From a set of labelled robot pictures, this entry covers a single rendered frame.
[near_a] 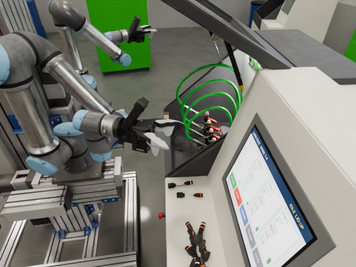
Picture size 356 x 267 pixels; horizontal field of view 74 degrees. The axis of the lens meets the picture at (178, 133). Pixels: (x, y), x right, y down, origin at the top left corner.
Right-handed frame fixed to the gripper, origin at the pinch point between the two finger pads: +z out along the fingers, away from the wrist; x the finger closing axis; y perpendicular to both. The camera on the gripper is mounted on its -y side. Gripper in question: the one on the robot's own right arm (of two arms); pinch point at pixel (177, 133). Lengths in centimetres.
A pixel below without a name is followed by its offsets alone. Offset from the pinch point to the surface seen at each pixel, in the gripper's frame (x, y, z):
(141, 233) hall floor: -57, 139, -44
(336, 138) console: 3.4, -8.9, 38.8
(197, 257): 7.1, 46.0, 11.7
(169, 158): -45, 45, -17
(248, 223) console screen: 3.0, 26.6, 25.7
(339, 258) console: 24.1, 5.3, 39.4
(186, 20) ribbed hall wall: -702, 32, -189
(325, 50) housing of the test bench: -78, -15, 51
